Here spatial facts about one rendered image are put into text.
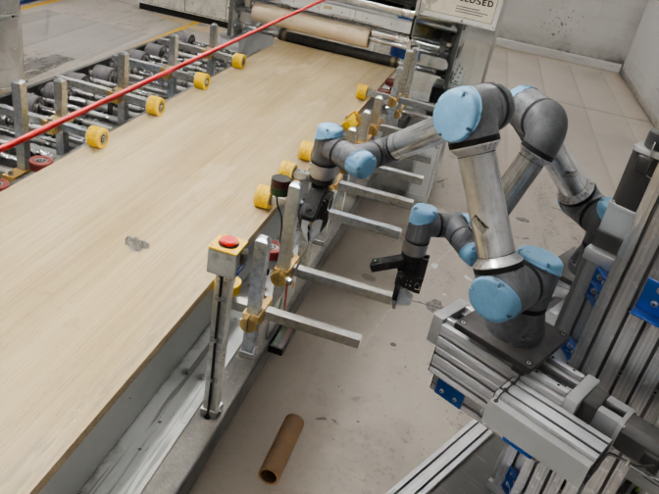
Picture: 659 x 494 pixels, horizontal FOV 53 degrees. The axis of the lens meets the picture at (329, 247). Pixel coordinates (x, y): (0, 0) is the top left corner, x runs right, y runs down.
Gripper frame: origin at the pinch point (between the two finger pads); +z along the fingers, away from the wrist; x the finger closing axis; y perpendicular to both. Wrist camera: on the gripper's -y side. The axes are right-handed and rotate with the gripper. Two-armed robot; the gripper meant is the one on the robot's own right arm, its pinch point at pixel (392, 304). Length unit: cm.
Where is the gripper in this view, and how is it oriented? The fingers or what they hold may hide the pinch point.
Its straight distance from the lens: 212.5
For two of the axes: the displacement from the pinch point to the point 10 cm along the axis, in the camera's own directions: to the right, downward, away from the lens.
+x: 2.7, -4.4, 8.5
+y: 9.5, 2.8, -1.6
